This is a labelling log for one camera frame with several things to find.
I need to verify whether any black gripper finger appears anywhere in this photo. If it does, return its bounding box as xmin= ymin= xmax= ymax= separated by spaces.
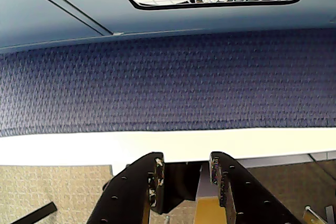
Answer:
xmin=88 ymin=152 xmax=165 ymax=224
xmin=209 ymin=151 xmax=302 ymax=224

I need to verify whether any wooden board piece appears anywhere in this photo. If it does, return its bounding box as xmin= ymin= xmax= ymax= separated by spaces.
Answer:
xmin=195 ymin=163 xmax=228 ymax=224

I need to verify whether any black cloth piece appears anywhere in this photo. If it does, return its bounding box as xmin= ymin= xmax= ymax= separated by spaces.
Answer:
xmin=162 ymin=162 xmax=202 ymax=216

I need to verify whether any metal bolt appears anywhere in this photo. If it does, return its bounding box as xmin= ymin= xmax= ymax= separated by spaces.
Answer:
xmin=303 ymin=205 xmax=325 ymax=224

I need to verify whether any black flat strip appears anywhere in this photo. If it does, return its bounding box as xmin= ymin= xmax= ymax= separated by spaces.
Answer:
xmin=10 ymin=201 xmax=58 ymax=224

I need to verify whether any dark blue fabric panel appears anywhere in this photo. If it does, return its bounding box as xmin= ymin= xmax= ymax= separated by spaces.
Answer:
xmin=0 ymin=28 xmax=336 ymax=138

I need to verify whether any light blue toy kitchen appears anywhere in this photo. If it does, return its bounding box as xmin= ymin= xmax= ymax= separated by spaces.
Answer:
xmin=0 ymin=0 xmax=336 ymax=51

